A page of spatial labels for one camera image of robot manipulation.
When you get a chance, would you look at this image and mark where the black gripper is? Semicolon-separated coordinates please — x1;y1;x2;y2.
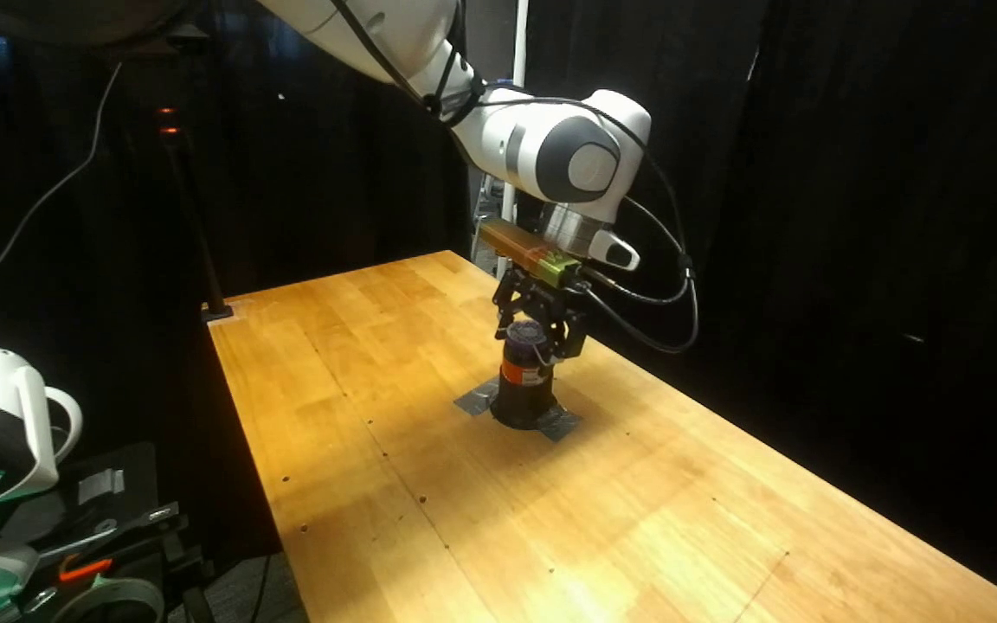
492;266;583;360

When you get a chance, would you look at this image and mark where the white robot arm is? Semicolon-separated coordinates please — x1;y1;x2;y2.
259;0;649;355

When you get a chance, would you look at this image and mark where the black bottle with orange label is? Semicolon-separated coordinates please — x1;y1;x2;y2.
499;322;553;393

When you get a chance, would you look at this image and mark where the black tripod pole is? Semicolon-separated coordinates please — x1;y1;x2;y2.
155;104;233;322

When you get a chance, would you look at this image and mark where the dark equipment pile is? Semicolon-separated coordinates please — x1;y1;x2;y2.
0;443;215;623

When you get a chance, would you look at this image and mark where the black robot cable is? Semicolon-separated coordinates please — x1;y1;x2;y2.
572;159;702;360

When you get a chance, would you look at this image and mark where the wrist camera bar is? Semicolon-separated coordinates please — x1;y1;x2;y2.
478;220;579;287

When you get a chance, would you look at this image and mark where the grey hanging cable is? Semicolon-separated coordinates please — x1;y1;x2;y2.
0;59;126;336

